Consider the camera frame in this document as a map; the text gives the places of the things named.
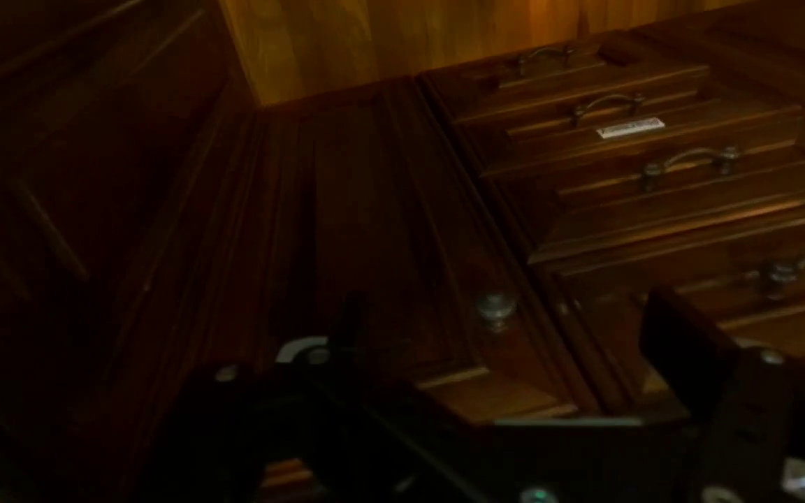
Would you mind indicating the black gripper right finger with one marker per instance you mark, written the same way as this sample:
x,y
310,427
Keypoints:
x,y
686,352

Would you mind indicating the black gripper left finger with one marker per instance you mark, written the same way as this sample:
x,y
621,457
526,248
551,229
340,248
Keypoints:
x,y
349,331

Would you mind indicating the dark wooden cabinet door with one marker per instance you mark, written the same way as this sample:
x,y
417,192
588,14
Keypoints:
x,y
376,232

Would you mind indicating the round metal door knob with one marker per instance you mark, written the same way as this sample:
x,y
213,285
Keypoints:
x,y
495,308

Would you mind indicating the dark wooden cabinet panel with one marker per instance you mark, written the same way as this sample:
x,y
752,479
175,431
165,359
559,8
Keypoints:
x,y
69,184

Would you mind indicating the small white label sticker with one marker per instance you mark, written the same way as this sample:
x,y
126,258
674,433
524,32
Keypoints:
x,y
629,125

